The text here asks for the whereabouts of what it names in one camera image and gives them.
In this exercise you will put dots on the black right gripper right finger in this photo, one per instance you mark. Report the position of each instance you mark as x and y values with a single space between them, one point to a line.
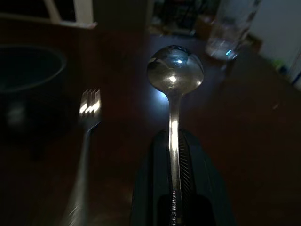
202 174

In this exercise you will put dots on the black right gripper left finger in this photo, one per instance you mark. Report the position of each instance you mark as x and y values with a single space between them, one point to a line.
150 179

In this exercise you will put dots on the silver metal spoon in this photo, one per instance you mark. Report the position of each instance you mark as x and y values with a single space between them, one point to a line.
175 75

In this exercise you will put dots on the silver metal fork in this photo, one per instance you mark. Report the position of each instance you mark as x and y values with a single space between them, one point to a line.
90 106

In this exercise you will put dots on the clear plastic water bottle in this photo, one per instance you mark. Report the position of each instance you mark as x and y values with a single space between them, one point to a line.
227 35

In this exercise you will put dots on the dark grey cup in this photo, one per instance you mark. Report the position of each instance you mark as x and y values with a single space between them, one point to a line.
28 68

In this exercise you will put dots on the white plastic chair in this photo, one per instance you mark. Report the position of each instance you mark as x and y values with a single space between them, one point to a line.
82 14

